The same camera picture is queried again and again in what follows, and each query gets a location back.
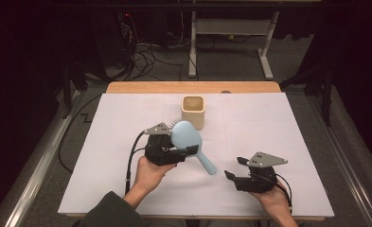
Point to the person's right hand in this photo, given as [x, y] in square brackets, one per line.
[275, 200]

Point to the dark table grommet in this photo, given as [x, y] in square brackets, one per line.
[226, 92]

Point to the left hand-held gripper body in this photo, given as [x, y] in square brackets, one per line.
[160, 151]

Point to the black metal stand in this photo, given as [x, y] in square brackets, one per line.
[67, 91]
[327, 94]

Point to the person's left hand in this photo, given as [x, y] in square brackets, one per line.
[149, 175]

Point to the beige square cup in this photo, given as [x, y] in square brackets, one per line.
[193, 117]

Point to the light blue hairbrush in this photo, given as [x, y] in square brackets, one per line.
[186, 134]

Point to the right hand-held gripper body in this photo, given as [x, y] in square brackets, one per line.
[259, 179]

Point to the black equipment box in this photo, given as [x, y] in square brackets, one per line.
[111, 41]

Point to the wooden table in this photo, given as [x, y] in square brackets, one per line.
[190, 86]

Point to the aluminium floor rail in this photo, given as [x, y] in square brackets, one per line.
[38, 167]
[341, 148]

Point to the white metal desk frame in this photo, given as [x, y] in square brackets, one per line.
[231, 26]

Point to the white paper sheet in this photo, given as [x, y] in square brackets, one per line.
[111, 151]

